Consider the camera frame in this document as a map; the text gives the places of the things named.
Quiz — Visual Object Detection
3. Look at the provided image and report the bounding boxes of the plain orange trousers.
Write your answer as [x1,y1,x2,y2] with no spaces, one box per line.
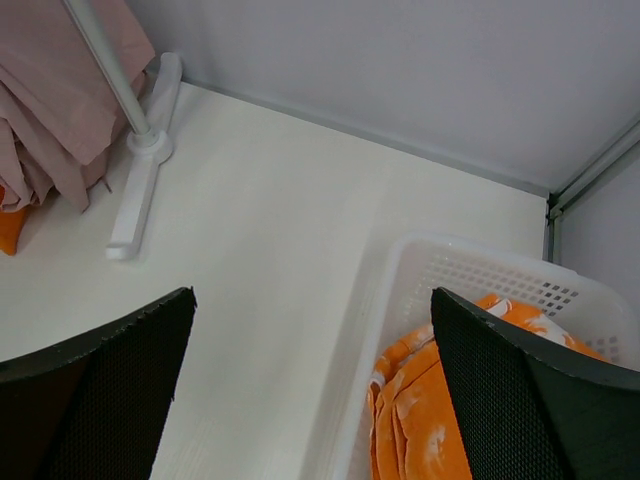
[0,206,31,256]

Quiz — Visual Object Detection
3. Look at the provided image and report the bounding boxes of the white plastic basket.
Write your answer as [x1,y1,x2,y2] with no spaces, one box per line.
[302,232,640,480]

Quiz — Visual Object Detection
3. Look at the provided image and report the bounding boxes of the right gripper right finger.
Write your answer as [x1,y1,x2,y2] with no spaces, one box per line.
[431,288,639,479]

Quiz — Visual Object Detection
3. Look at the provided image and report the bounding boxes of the white clothes rack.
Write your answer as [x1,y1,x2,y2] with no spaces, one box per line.
[64,1,183,261]

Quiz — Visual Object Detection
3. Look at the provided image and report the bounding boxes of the orange white patterned trousers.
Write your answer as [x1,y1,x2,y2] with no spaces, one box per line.
[367,294,600,479]

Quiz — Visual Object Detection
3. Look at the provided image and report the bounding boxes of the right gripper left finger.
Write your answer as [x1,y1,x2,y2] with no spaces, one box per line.
[1,287,196,479]

